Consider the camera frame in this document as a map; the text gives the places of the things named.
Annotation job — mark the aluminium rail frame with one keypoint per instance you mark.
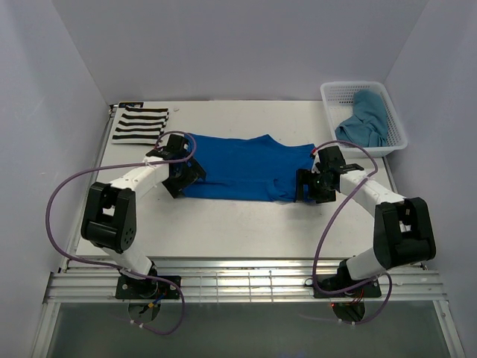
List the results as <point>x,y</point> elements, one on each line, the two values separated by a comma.
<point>234,281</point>

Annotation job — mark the blue tank top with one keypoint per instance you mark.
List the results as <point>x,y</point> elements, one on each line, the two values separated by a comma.
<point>257,169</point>

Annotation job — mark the black white striped tank top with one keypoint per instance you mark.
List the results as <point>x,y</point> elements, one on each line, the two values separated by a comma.
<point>139,125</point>

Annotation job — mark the white plastic basket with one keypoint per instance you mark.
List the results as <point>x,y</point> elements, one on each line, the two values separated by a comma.
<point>338,101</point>

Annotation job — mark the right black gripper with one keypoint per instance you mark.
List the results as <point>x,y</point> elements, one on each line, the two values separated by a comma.
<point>306,177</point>

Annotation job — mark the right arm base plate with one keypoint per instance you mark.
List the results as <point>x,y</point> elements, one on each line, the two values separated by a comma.
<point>355,289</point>

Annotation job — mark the teal tank top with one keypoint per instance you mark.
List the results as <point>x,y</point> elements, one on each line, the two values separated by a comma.
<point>368,125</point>

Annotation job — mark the blue label sticker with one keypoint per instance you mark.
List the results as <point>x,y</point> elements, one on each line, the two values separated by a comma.
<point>131,104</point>

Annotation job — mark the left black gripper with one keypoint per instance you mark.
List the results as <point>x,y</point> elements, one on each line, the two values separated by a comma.
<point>194,172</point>

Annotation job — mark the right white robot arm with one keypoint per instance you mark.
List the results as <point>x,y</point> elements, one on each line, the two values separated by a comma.
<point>402,228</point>

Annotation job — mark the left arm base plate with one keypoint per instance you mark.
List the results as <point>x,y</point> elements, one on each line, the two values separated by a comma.
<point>128,288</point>

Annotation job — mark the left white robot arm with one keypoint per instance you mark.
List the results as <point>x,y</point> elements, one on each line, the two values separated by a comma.
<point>109,220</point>

